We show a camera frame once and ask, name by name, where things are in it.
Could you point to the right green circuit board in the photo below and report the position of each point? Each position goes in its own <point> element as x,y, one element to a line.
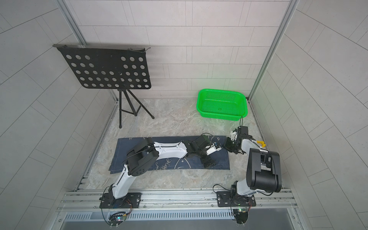
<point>240,216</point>

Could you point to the green circuit board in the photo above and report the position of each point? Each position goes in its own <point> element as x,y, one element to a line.
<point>117,218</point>
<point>240,216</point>

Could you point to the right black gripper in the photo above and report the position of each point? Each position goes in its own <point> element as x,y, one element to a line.
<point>227,145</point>

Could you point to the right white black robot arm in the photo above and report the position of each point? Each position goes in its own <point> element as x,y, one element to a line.
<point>263,173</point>

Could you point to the dark blue embroidered pillowcase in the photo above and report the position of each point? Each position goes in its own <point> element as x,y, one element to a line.
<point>221,157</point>

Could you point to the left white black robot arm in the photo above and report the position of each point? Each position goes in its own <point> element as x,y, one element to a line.
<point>144,155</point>

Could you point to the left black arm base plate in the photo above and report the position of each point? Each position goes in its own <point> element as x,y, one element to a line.
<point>131,200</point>

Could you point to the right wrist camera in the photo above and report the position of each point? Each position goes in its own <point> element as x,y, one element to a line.
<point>234,135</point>

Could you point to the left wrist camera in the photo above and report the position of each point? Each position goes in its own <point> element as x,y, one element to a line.
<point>213,148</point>

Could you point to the yellow plastic triangle piece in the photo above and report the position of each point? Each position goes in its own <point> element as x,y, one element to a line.
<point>261,144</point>

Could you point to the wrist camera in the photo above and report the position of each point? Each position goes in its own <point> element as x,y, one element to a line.
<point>234,135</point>
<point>213,148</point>

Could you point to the green plastic basket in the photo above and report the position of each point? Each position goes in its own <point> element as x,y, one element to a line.
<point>221,104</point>

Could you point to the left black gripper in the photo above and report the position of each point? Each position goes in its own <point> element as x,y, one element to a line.
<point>210,163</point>

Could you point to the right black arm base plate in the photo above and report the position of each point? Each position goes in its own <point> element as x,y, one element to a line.
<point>225,199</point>

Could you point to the left green circuit board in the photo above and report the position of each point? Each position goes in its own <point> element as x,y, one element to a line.
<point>117,218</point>

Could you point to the aluminium front rail frame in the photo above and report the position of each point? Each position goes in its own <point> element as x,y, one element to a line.
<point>182,204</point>

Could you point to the black perforated music stand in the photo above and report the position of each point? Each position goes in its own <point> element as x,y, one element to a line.
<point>112,69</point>

